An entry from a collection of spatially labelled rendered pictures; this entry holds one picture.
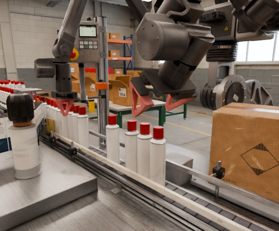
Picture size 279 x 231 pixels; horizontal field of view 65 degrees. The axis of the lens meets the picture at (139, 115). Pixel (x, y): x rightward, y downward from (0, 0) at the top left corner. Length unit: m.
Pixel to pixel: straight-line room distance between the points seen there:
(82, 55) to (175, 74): 0.77
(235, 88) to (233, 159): 0.37
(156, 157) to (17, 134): 0.47
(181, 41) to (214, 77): 0.72
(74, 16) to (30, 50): 7.77
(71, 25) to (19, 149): 0.48
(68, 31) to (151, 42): 0.61
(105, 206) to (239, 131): 0.49
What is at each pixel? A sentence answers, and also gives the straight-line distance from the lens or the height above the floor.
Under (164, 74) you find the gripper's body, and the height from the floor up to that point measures 1.25.
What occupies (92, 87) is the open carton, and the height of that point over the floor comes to 0.95.
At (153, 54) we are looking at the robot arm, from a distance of 0.33.
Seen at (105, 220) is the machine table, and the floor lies 0.83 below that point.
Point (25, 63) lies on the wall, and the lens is 8.63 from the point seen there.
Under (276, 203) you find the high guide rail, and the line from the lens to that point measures 0.63.
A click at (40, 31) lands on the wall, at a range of 8.81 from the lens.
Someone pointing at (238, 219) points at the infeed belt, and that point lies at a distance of 0.68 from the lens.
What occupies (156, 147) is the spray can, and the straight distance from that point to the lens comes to 0.68.
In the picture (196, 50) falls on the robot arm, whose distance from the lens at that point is 0.38.
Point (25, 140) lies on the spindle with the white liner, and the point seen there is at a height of 1.02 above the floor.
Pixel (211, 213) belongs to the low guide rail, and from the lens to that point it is 0.62.
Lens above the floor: 1.27
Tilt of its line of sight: 13 degrees down
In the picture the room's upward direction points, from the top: straight up
